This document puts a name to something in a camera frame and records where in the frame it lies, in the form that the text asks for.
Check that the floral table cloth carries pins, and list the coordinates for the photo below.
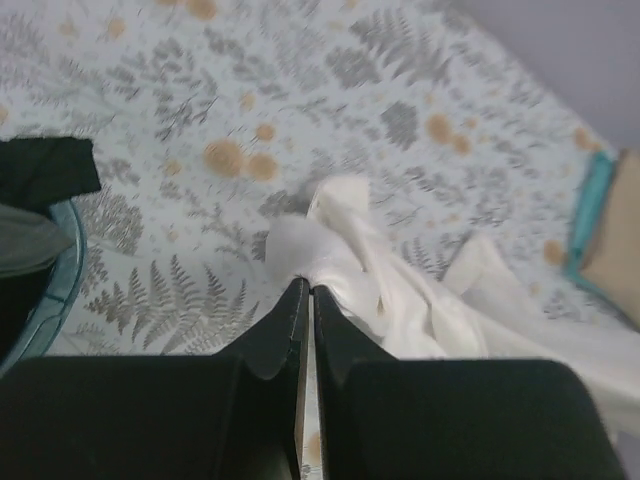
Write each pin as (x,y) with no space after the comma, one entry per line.
(209,119)

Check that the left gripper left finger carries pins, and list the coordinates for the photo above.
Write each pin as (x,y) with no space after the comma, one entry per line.
(236,414)

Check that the grey t shirt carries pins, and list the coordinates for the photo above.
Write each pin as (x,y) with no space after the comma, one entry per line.
(30,242)

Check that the folded teal t shirt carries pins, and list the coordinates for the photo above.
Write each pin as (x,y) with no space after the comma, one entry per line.
(588,211)

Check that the white t shirt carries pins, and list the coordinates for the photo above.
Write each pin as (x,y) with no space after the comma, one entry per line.
(478,310)

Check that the folded tan t shirt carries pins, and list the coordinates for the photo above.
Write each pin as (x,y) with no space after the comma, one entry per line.
(612,261)

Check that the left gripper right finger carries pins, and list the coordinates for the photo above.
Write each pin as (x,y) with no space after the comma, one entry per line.
(385,418)

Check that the black t shirt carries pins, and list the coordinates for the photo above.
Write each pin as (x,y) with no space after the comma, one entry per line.
(38,172)

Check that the teal plastic basket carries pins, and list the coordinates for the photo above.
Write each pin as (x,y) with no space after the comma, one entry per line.
(46,319)

